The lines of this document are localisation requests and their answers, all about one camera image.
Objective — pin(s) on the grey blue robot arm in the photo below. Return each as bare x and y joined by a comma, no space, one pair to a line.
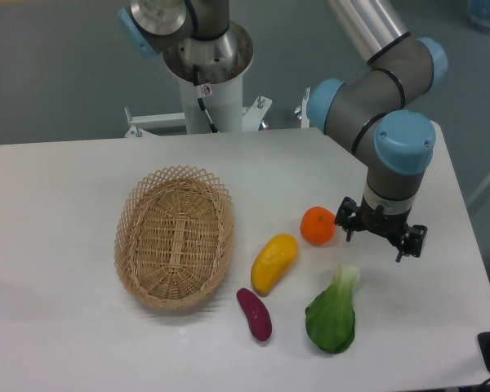
369,117

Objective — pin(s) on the yellow mango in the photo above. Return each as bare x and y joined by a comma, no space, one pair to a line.
276,258

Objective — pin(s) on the orange fruit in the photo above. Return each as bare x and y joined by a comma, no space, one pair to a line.
318,226

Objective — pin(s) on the woven wicker basket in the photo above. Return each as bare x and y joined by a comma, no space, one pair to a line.
175,238

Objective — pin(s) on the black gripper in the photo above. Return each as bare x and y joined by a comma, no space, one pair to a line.
409,240

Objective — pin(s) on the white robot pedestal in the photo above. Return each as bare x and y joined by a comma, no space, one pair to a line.
210,79

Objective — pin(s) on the green bok choy leaf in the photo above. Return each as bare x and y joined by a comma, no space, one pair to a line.
330,318

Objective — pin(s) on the purple sweet potato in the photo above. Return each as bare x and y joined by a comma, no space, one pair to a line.
256,313

